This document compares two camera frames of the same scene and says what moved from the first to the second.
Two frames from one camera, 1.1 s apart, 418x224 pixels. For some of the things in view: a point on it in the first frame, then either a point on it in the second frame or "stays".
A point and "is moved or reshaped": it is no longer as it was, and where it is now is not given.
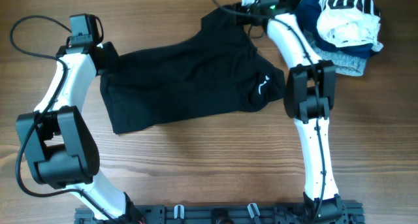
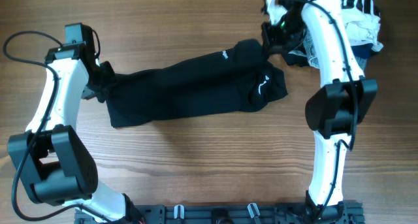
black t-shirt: (217, 72) is moved or reshaped
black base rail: (349, 212) stays
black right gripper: (244, 16) to (273, 40)
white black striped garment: (349, 17) stays
